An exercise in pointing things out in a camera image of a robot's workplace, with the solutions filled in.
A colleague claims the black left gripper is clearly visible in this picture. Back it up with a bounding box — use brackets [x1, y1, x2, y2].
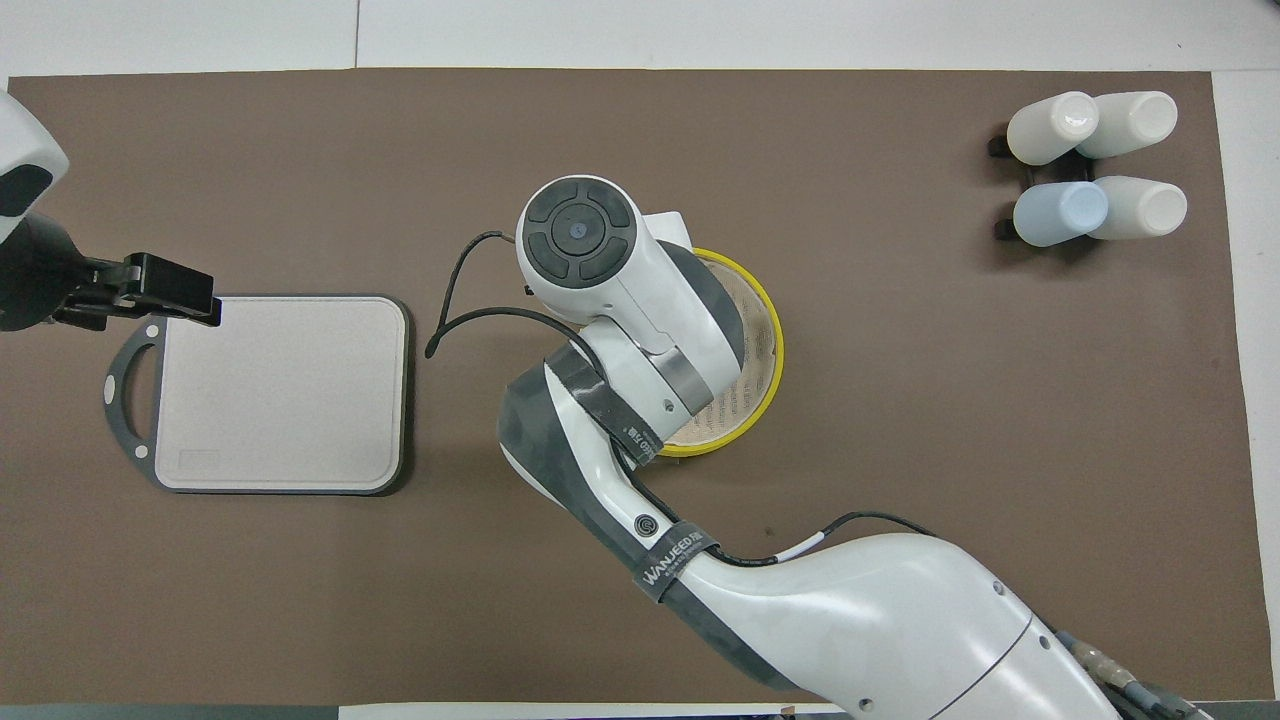
[0, 212, 222, 334]

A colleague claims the grey cutting board dark rim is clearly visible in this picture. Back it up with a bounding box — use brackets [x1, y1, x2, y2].
[103, 293, 415, 497]

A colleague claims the white plastic cup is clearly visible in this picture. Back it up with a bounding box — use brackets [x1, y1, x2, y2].
[1075, 90, 1179, 160]
[1006, 91, 1100, 167]
[1088, 175, 1189, 241]

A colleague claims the light blue plastic cup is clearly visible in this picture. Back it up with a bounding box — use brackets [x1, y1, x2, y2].
[1012, 181, 1110, 249]

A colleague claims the black cup rack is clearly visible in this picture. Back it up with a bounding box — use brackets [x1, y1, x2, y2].
[987, 124, 1103, 242]

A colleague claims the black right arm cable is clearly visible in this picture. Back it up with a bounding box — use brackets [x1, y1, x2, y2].
[425, 230, 937, 571]

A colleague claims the brown table mat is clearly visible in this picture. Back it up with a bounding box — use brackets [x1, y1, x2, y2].
[0, 68, 1264, 707]

